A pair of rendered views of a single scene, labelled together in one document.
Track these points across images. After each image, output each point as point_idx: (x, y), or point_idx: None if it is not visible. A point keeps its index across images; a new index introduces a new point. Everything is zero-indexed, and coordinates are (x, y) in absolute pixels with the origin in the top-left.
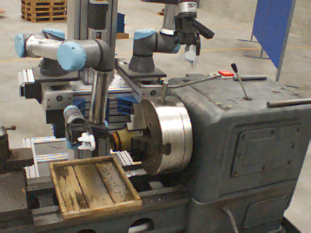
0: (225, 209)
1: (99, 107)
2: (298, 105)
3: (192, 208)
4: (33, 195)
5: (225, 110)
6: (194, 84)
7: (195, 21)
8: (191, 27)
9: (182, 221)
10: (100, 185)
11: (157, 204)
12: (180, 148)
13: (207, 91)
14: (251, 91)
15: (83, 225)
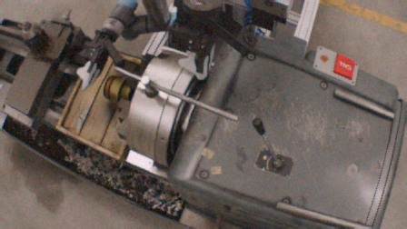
0: (218, 215)
1: (150, 14)
2: (330, 226)
3: None
4: (70, 75)
5: (193, 176)
6: (247, 73)
7: (207, 22)
8: (198, 26)
9: None
10: (111, 105)
11: (142, 167)
12: (149, 156)
13: (243, 104)
14: (315, 147)
15: None
